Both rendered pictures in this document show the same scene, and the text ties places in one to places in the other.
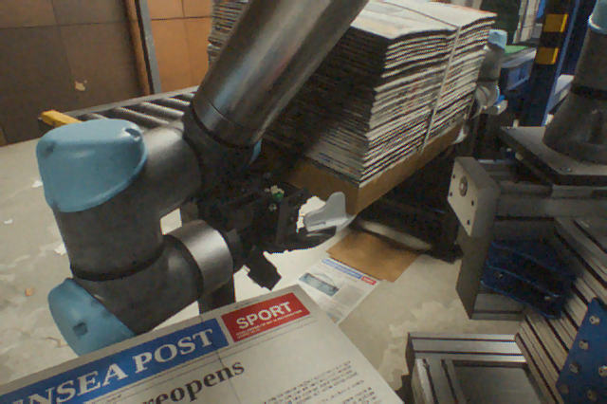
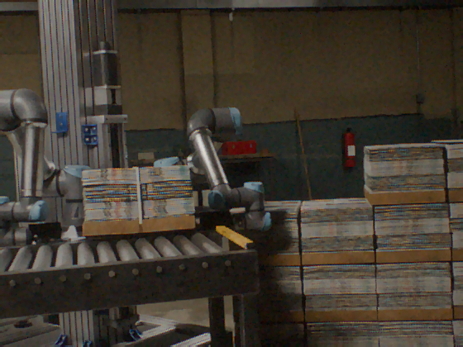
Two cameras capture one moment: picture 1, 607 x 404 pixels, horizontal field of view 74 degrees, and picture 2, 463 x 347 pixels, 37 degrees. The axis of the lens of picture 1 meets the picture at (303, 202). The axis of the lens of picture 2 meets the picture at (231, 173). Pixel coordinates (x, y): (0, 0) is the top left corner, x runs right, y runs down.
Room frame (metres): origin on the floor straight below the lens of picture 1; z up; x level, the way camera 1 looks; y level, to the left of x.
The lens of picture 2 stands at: (2.44, 1.73, 1.13)
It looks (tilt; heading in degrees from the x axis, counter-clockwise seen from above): 3 degrees down; 218
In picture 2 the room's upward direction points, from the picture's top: 3 degrees counter-clockwise
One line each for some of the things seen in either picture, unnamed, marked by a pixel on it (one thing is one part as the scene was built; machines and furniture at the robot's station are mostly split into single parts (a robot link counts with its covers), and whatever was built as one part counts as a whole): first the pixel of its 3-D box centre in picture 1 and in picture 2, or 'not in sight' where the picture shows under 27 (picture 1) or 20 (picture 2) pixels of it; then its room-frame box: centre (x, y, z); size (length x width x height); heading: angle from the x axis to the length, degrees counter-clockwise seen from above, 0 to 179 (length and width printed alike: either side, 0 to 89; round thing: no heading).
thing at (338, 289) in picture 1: (325, 291); not in sight; (1.23, -0.09, 0.00); 0.37 x 0.29 x 0.01; 141
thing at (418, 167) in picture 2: not in sight; (401, 172); (-0.25, 0.53, 0.95); 0.38 x 0.29 x 0.23; 30
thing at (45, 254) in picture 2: not in sight; (42, 263); (1.15, -0.02, 0.77); 0.47 x 0.05 x 0.05; 51
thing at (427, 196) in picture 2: not in sight; (401, 193); (-0.24, 0.53, 0.86); 0.38 x 0.29 x 0.04; 30
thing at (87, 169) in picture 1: (121, 188); (250, 197); (0.30, 0.15, 0.90); 0.11 x 0.08 x 0.11; 153
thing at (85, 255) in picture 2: not in sight; (85, 259); (1.05, 0.06, 0.77); 0.47 x 0.05 x 0.05; 51
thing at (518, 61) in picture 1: (454, 61); not in sight; (1.99, -0.71, 0.75); 0.70 x 0.65 x 0.10; 141
